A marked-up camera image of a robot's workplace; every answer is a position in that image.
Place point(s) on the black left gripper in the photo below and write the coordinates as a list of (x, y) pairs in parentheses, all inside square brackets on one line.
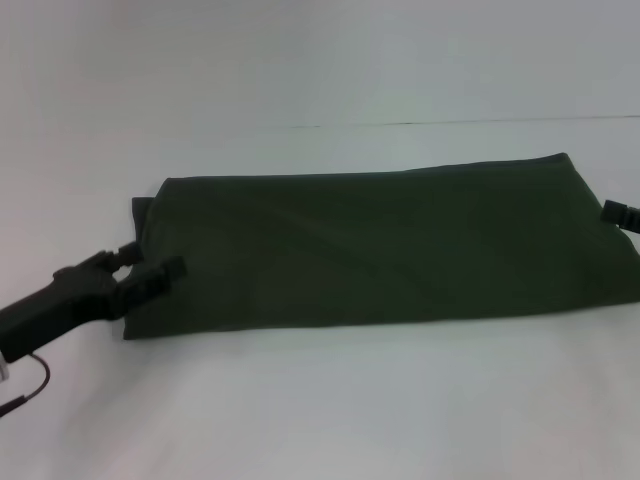
[(65, 300)]

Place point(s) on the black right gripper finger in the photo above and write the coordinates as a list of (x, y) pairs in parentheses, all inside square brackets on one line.
[(620, 214)]

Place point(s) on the dark green shirt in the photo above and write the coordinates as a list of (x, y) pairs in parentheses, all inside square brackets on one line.
[(375, 250)]

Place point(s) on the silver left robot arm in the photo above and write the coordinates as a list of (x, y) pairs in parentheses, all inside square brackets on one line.
[(3, 370)]

